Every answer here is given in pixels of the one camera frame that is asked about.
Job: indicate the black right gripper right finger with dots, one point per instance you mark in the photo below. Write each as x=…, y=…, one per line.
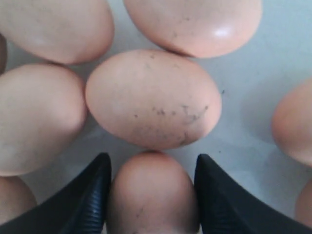
x=227, y=208

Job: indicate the clear plastic storage box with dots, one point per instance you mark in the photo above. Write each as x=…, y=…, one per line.
x=251, y=81

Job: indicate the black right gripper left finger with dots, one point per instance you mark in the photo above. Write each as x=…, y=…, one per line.
x=78, y=208

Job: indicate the brown egg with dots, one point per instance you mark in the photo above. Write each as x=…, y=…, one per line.
x=62, y=31
x=291, y=123
x=153, y=99
x=196, y=28
x=152, y=194
x=42, y=110
x=16, y=198
x=303, y=207

